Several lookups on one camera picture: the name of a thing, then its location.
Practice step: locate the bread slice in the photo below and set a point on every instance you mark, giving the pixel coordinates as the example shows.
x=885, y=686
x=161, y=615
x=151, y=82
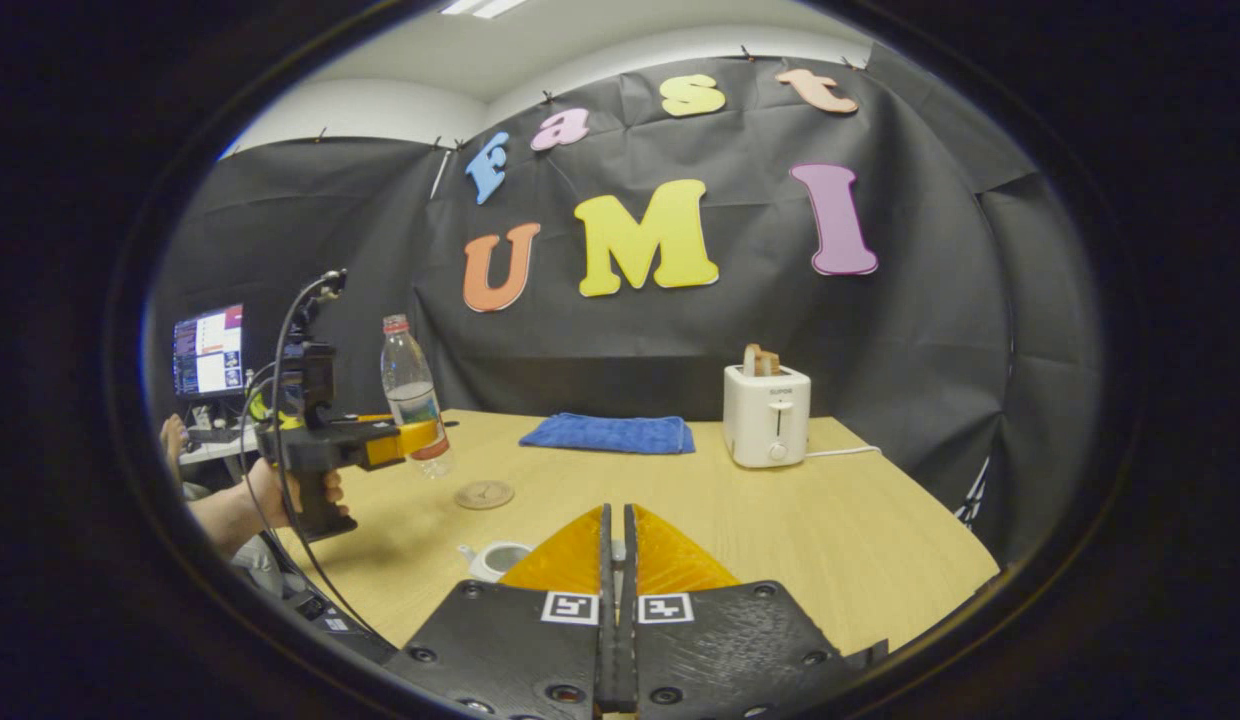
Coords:
x=761, y=360

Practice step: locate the white teacup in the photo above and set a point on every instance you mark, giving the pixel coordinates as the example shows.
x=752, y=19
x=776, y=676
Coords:
x=495, y=560

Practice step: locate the computer monitor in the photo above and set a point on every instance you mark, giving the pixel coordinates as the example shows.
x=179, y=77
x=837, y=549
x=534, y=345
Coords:
x=208, y=350

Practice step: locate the white side desk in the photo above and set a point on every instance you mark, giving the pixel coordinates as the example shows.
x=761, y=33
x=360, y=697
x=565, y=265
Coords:
x=215, y=450

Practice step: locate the white toaster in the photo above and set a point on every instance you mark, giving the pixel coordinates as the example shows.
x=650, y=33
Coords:
x=765, y=415

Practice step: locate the black keyboard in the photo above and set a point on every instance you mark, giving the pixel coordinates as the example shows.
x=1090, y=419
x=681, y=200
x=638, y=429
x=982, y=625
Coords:
x=215, y=435

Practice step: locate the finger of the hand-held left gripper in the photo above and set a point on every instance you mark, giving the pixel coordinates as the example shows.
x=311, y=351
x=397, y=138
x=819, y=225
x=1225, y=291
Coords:
x=370, y=417
x=395, y=445

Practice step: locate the blue towel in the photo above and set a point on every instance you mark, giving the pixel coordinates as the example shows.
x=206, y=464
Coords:
x=608, y=434

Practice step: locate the black backdrop cloth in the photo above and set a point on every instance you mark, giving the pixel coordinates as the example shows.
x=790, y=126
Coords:
x=700, y=330

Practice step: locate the ceiling light panel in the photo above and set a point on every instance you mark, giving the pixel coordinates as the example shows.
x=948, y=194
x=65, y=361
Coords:
x=480, y=6

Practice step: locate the person's grey clothing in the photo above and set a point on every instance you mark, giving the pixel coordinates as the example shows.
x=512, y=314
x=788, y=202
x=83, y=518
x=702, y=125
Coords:
x=255, y=565

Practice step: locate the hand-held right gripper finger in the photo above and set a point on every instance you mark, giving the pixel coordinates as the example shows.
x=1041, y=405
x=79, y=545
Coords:
x=629, y=560
x=606, y=560

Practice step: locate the round wooden coaster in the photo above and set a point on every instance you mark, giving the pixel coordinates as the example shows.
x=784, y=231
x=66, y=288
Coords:
x=484, y=495

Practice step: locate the clear plastic water bottle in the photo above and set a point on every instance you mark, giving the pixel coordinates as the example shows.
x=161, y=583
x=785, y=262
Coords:
x=410, y=370

